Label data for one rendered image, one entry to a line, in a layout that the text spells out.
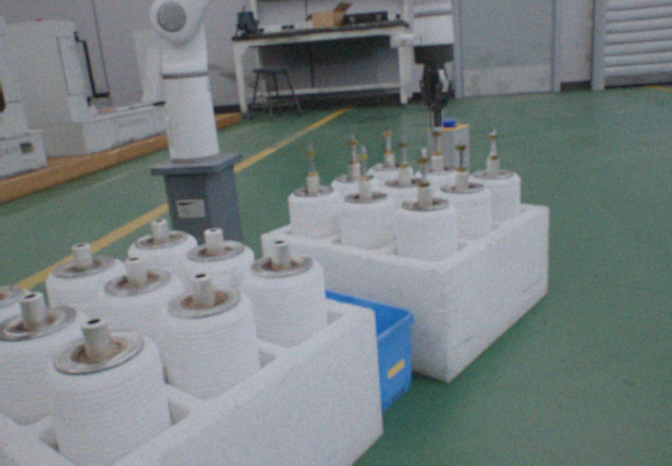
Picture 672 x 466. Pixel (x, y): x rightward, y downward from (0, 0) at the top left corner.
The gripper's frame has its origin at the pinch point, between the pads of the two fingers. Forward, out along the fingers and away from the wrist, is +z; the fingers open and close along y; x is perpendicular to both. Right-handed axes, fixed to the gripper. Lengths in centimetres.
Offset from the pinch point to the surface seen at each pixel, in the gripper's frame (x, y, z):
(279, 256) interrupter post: 35, -44, 9
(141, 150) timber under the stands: 100, 261, 32
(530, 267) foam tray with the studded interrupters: -11.8, -15.7, 26.8
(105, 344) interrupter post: 51, -60, 9
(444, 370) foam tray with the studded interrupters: 11.9, -34.6, 33.1
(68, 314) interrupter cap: 57, -50, 10
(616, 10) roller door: -315, 399, -35
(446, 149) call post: -6.8, 13.3, 8.3
